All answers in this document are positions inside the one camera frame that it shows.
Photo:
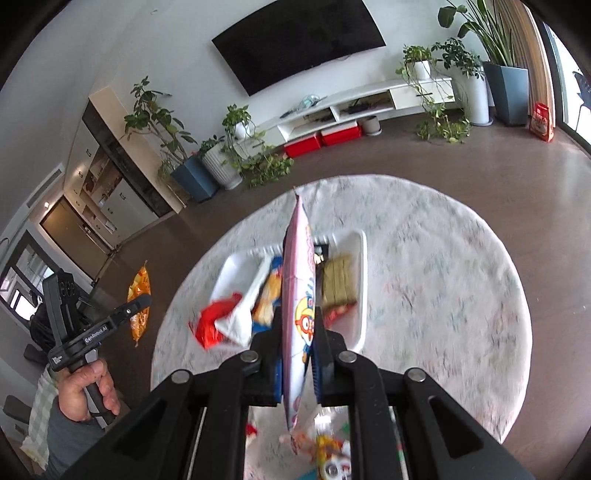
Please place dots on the pile of mixed snack packets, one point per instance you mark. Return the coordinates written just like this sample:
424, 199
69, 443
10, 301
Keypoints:
328, 457

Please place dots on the white air vent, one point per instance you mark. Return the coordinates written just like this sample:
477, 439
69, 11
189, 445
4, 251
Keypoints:
44, 187

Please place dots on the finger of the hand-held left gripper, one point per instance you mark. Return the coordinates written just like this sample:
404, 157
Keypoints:
134, 310

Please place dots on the blue and orange snack packet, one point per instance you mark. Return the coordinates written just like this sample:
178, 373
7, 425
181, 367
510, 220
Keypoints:
268, 295

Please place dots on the wooden slat panel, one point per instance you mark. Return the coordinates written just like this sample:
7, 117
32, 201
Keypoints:
538, 60

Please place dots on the brown door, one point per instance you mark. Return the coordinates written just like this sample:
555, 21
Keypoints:
69, 230

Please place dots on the pink cartoon snack packet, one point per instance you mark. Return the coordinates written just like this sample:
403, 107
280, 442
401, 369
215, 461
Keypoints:
298, 277

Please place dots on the teal glass object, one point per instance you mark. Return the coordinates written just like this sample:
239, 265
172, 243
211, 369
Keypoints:
310, 100

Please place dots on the wooden wall cabinet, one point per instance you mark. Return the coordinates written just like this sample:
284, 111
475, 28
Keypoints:
124, 152

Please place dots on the white snack packet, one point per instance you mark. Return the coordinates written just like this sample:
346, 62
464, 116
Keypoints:
240, 318

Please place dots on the red bag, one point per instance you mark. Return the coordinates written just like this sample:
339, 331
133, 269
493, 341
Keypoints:
542, 123

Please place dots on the large window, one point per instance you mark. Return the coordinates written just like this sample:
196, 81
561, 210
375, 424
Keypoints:
572, 46

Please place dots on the dark outdoor chair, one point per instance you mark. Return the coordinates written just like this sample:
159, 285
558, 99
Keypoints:
582, 92

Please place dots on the small red snack packet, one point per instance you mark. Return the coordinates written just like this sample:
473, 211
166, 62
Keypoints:
339, 312

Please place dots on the person's left forearm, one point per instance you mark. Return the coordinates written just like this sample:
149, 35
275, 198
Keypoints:
64, 443

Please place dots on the large plant in grey-blue pot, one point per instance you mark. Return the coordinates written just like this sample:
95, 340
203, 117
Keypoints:
510, 92

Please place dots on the tall plant in blue pot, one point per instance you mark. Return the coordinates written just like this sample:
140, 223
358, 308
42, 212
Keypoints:
196, 177

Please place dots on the golden ribbed snack packet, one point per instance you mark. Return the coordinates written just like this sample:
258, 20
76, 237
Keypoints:
339, 279

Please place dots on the round white rug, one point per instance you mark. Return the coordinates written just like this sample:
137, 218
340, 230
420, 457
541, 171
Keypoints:
438, 277

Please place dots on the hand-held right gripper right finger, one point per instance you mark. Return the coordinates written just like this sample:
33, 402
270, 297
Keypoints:
317, 376

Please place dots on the large red snack packet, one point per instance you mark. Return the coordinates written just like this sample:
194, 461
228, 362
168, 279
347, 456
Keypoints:
207, 327

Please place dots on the bushy plant in tall white pot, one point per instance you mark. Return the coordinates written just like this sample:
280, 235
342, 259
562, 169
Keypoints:
475, 99

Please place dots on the white plastic basket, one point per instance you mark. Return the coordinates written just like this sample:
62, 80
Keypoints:
355, 332

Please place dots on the trailing plant in small white pot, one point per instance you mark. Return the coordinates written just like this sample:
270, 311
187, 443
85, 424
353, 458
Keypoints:
421, 69
241, 130

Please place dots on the white television console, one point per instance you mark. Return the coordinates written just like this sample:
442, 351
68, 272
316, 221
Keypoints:
406, 94

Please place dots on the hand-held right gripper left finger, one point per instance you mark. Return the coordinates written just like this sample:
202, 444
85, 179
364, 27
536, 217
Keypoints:
277, 383

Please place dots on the person's left hand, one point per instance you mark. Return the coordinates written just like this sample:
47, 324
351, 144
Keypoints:
74, 392

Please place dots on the green checked cloth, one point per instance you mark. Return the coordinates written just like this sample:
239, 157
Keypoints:
39, 415

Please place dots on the plant in white ribbed pot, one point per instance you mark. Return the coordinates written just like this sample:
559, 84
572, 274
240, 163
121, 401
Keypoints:
221, 166

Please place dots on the small round grey pot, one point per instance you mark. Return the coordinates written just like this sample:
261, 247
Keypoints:
371, 125

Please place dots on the black wall television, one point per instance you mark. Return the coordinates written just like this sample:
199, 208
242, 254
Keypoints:
300, 41

